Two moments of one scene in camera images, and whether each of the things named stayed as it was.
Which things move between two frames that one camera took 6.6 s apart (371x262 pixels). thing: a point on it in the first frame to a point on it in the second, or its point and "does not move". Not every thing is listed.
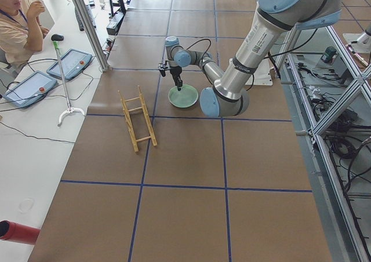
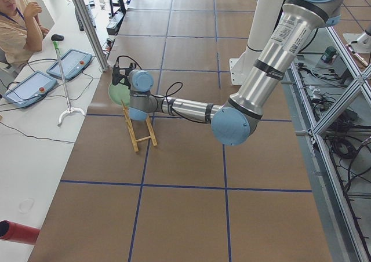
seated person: (21, 33) does not move
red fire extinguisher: (11, 231) does not move
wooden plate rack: (129, 122) does not move
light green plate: (185, 98) to (118, 93)
